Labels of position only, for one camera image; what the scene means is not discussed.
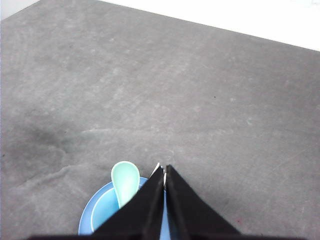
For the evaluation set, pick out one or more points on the blue plastic plate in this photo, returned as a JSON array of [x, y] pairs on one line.
[[84, 227]]

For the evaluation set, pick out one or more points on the mint green plastic spoon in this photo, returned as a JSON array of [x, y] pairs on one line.
[[125, 178]]

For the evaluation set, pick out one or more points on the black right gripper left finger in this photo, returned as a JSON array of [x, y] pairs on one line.
[[140, 219]]

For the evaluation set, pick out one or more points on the light blue plastic cup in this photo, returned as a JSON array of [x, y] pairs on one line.
[[105, 205]]

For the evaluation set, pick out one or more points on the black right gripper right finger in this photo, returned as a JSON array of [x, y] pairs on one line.
[[189, 217]]

